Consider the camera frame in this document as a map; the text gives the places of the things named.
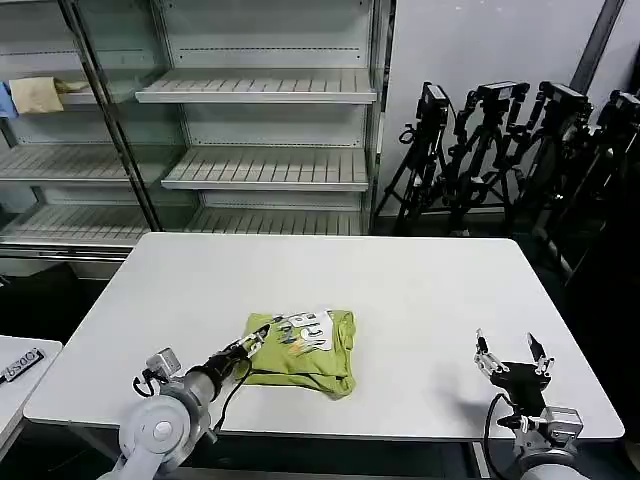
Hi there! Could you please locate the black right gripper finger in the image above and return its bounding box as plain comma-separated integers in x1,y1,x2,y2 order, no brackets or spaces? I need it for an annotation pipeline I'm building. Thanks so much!
472,327,511,377
526,332,557,377

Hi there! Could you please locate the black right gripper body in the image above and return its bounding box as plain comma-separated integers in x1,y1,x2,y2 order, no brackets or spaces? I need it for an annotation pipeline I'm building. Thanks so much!
488,359,552,417

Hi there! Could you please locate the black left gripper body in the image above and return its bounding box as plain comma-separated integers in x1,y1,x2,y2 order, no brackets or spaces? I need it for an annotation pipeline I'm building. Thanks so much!
205,345,252,383

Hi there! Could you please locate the yellow-green t-shirt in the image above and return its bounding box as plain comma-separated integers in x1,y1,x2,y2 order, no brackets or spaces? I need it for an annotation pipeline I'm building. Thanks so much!
241,309,359,402

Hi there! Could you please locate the small white side table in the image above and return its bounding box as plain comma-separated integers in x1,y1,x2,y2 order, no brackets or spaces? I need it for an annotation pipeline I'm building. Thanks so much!
0,334,65,427

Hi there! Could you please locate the black label plate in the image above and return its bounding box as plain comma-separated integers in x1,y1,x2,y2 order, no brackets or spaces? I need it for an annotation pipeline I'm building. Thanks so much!
0,347,48,386

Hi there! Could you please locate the grey metal shelf unit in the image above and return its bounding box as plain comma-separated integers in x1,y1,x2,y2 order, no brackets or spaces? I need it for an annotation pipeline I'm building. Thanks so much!
74,0,397,237

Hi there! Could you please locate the glass-sided shelf rack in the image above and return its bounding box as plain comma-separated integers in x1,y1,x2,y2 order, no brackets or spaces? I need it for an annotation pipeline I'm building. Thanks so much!
0,0,166,257

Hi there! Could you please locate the yellowish crumpled cloth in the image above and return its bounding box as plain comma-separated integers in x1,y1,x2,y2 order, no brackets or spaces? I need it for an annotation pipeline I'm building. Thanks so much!
52,77,92,94

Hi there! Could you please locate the beige folded cloth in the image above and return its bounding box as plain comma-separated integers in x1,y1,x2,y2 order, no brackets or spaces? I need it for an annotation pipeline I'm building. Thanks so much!
8,75,65,115

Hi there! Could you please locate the blue cloth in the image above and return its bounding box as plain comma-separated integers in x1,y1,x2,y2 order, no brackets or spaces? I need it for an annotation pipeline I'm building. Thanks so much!
0,81,20,120

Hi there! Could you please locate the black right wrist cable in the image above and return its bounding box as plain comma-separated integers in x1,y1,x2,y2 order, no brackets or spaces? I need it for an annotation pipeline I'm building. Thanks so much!
481,391,517,480

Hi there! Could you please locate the black camera tripod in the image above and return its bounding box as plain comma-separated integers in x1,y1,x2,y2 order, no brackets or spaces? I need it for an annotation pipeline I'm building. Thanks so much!
443,81,530,237
514,80,596,261
373,81,452,222
559,89,640,301

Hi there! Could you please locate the dark slanted wall beam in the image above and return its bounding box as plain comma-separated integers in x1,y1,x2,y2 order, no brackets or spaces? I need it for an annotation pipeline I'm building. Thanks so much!
568,0,627,97

